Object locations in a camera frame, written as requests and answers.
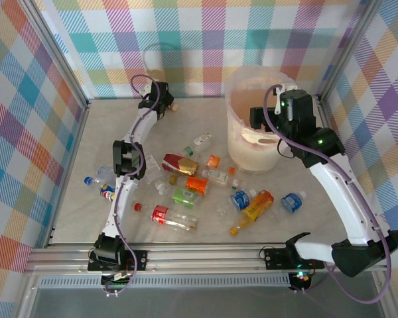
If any small white bottle round label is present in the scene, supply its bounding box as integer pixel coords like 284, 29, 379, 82
194, 131, 214, 147

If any small clear bottle green cap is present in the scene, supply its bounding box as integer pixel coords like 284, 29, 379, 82
182, 145, 203, 158

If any clear container white label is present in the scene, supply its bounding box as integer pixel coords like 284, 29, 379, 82
143, 154, 163, 185

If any clear bottle orange cap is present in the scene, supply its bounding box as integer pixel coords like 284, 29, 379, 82
202, 167, 236, 188

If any small clear bottle green label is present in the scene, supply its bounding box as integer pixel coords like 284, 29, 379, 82
230, 178, 248, 193

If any blue label bottle white print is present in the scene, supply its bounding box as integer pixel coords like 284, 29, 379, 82
230, 188, 258, 213

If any orange red packet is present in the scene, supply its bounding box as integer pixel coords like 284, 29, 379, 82
184, 176, 209, 196

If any clear bottle white cap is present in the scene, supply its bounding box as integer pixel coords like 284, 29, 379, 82
154, 180, 170, 196

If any blue label water bottle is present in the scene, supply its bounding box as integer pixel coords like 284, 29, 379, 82
281, 191, 308, 213

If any orange juice bottle yellow label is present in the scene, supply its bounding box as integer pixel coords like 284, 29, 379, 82
228, 189, 275, 237

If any small clear plastic scrap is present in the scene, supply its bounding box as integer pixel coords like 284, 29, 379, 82
215, 203, 235, 217

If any clear crushed bottle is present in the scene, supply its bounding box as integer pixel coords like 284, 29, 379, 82
96, 165, 115, 182

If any red label cola bottle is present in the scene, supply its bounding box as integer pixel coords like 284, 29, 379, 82
133, 202, 200, 233

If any blue cap cola bottle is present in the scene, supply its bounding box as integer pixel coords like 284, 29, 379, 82
84, 176, 117, 203

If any white plastic bin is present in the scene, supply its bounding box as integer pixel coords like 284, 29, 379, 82
226, 65, 298, 175

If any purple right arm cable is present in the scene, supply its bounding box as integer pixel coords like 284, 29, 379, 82
263, 84, 393, 305

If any thin black cable loop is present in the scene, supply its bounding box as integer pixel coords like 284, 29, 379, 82
276, 137, 297, 160

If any aluminium frame post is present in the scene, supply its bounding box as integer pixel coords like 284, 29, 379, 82
19, 0, 91, 112
316, 0, 391, 100

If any aluminium floor rail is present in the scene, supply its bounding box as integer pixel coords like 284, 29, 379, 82
45, 99, 92, 249

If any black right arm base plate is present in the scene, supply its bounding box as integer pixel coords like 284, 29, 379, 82
263, 248, 326, 270

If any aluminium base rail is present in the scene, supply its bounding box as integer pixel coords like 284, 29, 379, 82
25, 242, 391, 276

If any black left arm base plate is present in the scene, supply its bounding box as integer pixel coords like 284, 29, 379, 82
88, 250, 149, 272

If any grey slotted cable duct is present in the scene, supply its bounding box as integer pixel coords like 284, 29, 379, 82
39, 276, 292, 288

